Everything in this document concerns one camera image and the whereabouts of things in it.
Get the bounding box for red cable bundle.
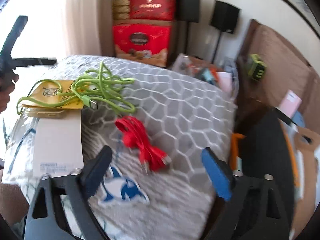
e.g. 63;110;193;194
114;115;173;173

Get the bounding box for green braided usb cable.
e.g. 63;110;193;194
16;61;137;116

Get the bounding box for person left hand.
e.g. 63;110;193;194
0;74;19;113

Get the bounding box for blue shark sticker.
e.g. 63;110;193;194
100;165;150;205

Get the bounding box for white paper card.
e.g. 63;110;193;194
33;110;84;178

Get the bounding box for yellow paper envelope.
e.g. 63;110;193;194
17;80;84;109

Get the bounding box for grey patterned fleece blanket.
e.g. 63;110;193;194
2;54;238;240

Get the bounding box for cardboard box tray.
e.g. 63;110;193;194
280;121;319;239

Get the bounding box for pink booklet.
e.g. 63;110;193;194
278;90;302;118

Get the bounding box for green portable speaker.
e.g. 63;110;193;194
246;54;267;81

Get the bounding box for brown fabric sofa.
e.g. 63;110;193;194
236;19;319;133

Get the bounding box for red chocolate gift box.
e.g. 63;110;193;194
113;24;171;67

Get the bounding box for right black speaker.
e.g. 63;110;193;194
210;1;241;34

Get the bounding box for black speaker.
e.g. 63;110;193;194
210;1;241;34
176;0;200;23

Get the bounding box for red tea gift bag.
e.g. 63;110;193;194
130;0;176;21

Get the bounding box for left black speaker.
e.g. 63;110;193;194
176;0;200;23

